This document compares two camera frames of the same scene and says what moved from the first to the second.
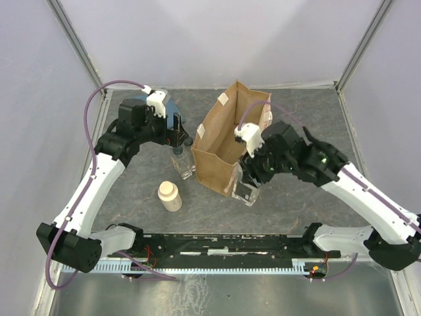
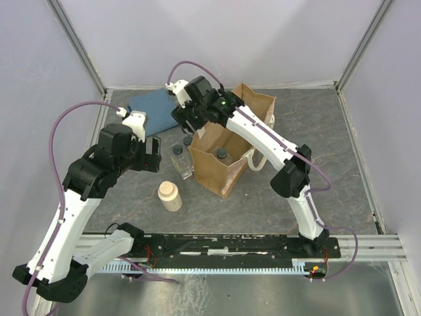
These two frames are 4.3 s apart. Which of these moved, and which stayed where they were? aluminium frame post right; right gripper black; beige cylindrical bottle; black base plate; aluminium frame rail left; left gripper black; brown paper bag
Moved: left gripper black; right gripper black
Stayed: aluminium frame post right; black base plate; aluminium frame rail left; beige cylindrical bottle; brown paper bag
